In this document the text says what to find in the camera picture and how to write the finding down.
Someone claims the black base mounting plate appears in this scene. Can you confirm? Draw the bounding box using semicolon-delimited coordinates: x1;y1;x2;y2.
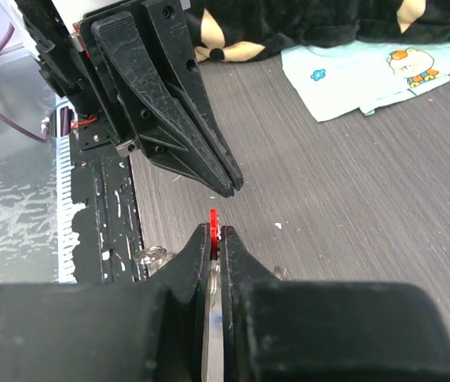
69;122;147;283

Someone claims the red key tags bunch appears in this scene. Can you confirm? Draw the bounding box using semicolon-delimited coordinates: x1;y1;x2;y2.
210;209;220;260

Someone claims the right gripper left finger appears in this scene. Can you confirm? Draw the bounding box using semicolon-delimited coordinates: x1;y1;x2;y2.
0;224;211;381

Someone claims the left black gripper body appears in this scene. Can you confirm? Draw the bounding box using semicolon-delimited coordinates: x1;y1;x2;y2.
70;1;145;155

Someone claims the black floral plush blanket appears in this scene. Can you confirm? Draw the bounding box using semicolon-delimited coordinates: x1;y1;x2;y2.
184;0;450;62

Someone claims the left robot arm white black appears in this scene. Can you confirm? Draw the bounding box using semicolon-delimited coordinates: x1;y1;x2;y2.
15;1;244;197

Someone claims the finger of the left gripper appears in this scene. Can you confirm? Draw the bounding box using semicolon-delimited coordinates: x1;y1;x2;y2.
91;10;234;197
141;1;243;191

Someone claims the large keyring with small rings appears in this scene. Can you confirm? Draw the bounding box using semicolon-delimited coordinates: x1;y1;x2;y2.
135;246;289;280

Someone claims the mint green cartoon cloth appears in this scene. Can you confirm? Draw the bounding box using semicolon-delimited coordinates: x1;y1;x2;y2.
281;41;450;122

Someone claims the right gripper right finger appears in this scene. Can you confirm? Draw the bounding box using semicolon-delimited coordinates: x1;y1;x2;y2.
219;226;450;381

